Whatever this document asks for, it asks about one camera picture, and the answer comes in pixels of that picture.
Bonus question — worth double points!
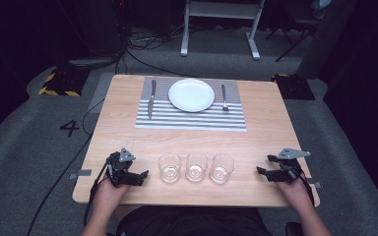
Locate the silver table knife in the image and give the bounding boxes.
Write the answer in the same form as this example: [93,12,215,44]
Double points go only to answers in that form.
[147,79,158,121]

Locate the black tripod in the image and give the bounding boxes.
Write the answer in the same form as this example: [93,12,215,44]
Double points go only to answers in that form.
[265,19,319,63]

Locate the white metal stand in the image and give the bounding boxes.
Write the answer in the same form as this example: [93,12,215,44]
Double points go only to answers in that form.
[179,0,266,61]

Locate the black yellow striped base plate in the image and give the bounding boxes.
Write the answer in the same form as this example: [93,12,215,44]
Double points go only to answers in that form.
[37,67,90,98]

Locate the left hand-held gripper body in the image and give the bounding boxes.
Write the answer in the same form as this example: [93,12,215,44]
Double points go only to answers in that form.
[105,147,137,189]

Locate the bundle of black cables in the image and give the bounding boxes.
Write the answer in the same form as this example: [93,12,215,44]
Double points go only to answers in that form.
[114,19,191,78]

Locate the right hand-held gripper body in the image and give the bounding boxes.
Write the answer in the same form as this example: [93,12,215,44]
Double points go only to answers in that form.
[275,147,311,184]

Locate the person's left hand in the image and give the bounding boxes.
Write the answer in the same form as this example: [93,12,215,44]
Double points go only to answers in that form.
[93,178,133,212]

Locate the black floor cable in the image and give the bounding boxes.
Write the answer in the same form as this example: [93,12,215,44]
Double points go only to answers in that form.
[25,97,106,236]

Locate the person's black shorts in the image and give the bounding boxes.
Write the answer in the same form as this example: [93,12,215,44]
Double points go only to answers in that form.
[115,206,274,236]

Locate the white round plate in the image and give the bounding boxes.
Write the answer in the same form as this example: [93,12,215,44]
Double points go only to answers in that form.
[167,78,216,113]

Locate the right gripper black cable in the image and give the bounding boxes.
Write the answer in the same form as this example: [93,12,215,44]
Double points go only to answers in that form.
[295,170,316,208]

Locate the silver fork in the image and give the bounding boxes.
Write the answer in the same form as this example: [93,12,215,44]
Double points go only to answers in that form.
[220,84,230,112]

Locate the clear drinking glass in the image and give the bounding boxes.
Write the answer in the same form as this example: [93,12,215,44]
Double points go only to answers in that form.
[157,153,182,184]
[185,152,209,183]
[210,153,236,185]

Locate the grey striped placemat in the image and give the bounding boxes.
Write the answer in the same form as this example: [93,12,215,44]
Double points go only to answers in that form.
[134,77,248,133]

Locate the person's right hand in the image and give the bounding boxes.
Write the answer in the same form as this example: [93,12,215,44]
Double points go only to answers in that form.
[275,176,313,212]

